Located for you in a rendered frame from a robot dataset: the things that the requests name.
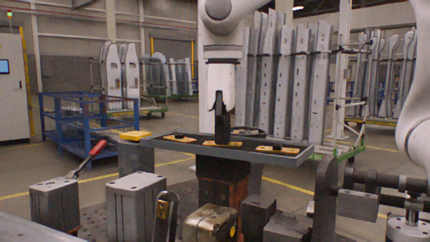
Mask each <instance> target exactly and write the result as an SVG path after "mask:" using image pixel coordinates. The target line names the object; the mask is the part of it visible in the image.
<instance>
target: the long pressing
mask: <svg viewBox="0 0 430 242"><path fill-rule="evenodd" d="M0 242H90V241H85V240H82V239H80V238H77V237H74V236H72V235H68V234H66V233H64V232H61V231H58V230H56V229H53V228H50V227H47V226H43V225H40V224H38V223H34V222H32V221H30V220H27V219H25V218H22V217H19V216H16V215H14V214H11V213H8V212H5V211H3V210H0Z"/></svg>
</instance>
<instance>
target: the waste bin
mask: <svg viewBox="0 0 430 242"><path fill-rule="evenodd" d="M231 136H244V137H250V138H263V139H266V138H267V131H265V130H263V129H260V128H256V127H252V126H231ZM262 168H263V166H262V163H257V162H252V161H250V170H251V175H250V176H249V182H248V197H249V196H250V195H251V194H256V195H260V194H261V179H262Z"/></svg>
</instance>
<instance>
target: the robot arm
mask: <svg viewBox="0 0 430 242"><path fill-rule="evenodd" d="M270 1H272V0H201V1H200V5H199V15H200V19H201V20H202V22H203V59H208V62H205V65H209V67H208V84H207V106H206V109H207V110H208V111H209V112H211V111H212V110H213V109H214V143H216V144H229V142H230V141H231V124H230V122H231V109H233V108H234V94H235V65H240V64H241V62H239V61H238V59H243V19H244V18H245V17H247V16H248V15H250V14H251V13H253V12H254V11H256V10H257V9H259V8H260V7H262V6H263V5H265V4H266V3H269V2H270ZM409 2H410V4H411V7H412V9H413V11H414V15H415V19H416V23H417V63H416V70H415V74H414V77H413V82H412V84H411V88H410V90H409V93H408V95H407V98H406V101H405V102H404V105H403V107H402V109H401V112H400V115H399V117H398V124H397V127H396V145H397V147H398V149H399V151H400V152H401V153H402V154H403V155H404V156H405V157H406V158H407V159H408V160H409V161H411V162H413V163H414V164H416V165H418V166H419V167H421V168H422V169H424V170H425V172H426V180H427V178H428V177H430V0H409Z"/></svg>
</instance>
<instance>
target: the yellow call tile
mask: <svg viewBox="0 0 430 242"><path fill-rule="evenodd" d="M152 135H153V134H152V133H151V132H142V131H132V132H127V133H123V134H120V135H119V137H120V139H126V140H131V141H132V142H140V138H144V137H147V136H152Z"/></svg>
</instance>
